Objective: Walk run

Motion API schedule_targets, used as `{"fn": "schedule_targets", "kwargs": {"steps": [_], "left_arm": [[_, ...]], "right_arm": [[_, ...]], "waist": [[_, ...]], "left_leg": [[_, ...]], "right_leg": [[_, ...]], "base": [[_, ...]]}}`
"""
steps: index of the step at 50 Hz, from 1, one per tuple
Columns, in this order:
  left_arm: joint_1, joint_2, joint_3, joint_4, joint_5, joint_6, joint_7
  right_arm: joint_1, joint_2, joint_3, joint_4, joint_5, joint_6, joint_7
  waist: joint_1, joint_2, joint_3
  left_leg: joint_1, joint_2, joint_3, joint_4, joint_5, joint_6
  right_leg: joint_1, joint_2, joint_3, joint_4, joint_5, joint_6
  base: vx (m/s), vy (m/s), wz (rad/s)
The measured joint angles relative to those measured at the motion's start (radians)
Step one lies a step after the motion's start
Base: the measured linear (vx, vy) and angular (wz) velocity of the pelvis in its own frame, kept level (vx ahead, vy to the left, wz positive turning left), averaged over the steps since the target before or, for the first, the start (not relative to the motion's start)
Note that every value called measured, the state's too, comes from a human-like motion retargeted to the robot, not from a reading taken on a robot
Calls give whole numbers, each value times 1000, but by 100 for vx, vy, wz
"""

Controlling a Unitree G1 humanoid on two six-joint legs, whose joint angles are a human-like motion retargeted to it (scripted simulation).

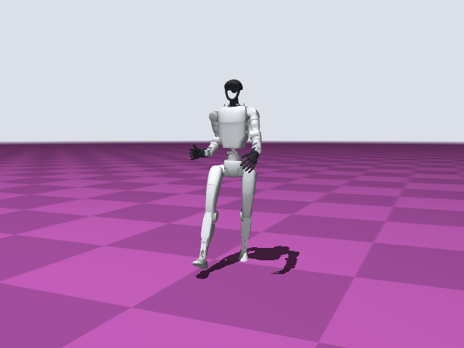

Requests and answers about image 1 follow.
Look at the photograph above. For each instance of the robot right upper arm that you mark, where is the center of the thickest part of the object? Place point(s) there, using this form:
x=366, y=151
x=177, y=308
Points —
x=214, y=120

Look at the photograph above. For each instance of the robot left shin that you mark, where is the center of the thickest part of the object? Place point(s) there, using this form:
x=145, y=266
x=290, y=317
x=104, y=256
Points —
x=245, y=232

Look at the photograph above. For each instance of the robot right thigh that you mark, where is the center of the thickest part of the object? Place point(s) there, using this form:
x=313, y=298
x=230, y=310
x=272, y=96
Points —
x=214, y=179

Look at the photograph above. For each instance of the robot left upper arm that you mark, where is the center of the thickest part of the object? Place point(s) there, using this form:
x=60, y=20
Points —
x=254, y=120

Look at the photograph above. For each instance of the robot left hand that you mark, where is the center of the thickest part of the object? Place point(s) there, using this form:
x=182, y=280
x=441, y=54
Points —
x=252, y=158

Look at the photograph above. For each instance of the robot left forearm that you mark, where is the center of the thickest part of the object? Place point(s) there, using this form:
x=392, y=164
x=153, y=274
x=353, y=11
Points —
x=257, y=143

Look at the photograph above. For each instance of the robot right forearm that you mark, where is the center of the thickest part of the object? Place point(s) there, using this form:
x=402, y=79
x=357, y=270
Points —
x=211, y=149

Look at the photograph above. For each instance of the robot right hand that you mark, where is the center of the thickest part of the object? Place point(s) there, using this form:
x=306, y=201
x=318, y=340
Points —
x=197, y=153

